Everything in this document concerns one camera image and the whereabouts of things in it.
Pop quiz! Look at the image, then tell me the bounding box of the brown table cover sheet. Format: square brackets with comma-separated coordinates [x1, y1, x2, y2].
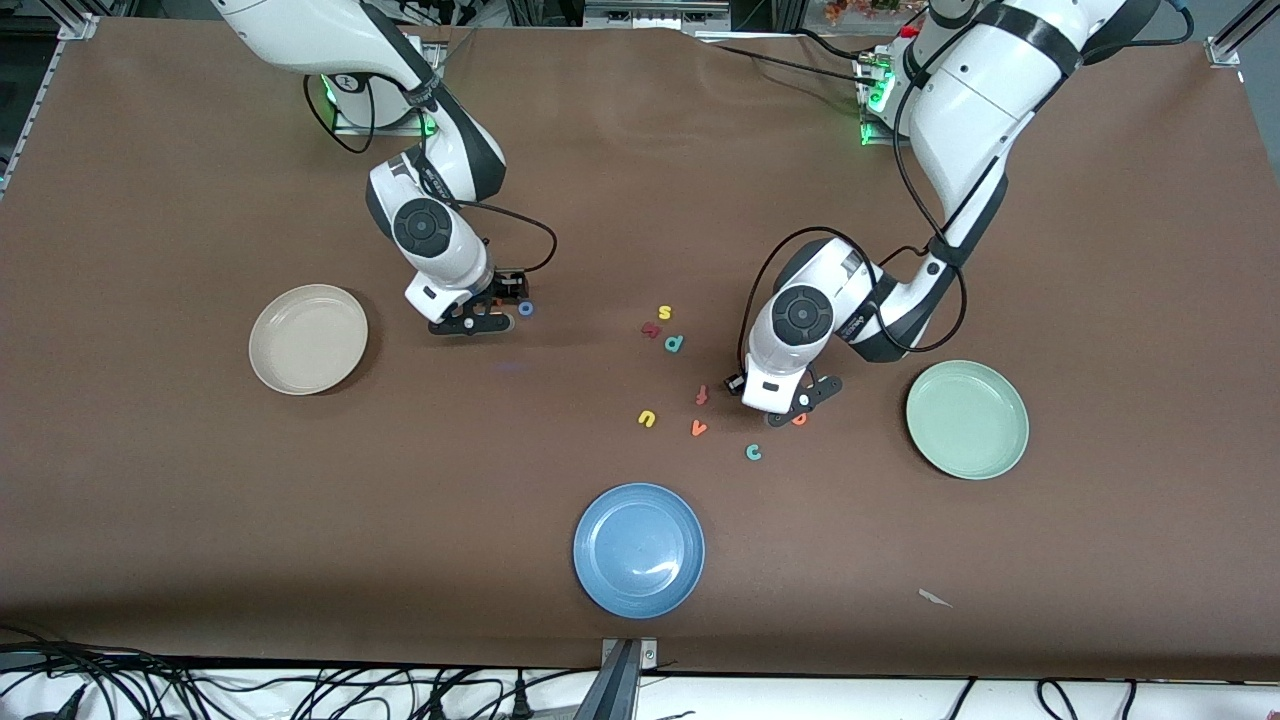
[0, 18, 1280, 683]

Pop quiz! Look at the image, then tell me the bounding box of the blue round plate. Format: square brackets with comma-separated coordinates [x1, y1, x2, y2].
[573, 483, 706, 620]

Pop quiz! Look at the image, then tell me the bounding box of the beige round plate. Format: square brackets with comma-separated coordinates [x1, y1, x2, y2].
[248, 284, 369, 396]

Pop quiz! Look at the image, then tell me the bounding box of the green round plate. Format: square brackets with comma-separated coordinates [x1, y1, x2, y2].
[905, 360, 1030, 481]

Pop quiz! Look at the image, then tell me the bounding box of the grey metal equipment panel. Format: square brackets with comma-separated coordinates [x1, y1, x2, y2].
[583, 0, 731, 29]

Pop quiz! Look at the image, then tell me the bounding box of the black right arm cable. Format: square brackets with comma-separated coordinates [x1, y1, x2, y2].
[303, 75, 559, 276]

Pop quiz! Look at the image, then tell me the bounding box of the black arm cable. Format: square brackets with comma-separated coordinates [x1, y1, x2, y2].
[738, 20, 969, 383]
[303, 75, 559, 276]

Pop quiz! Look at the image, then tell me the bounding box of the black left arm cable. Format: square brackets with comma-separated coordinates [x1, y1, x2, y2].
[738, 20, 969, 383]

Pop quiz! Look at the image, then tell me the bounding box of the metal camera mounting post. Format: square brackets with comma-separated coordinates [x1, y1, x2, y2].
[575, 637, 661, 720]

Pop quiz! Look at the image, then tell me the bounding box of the aluminium frame profile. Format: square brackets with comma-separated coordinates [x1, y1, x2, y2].
[0, 12, 101, 201]
[1205, 0, 1280, 67]

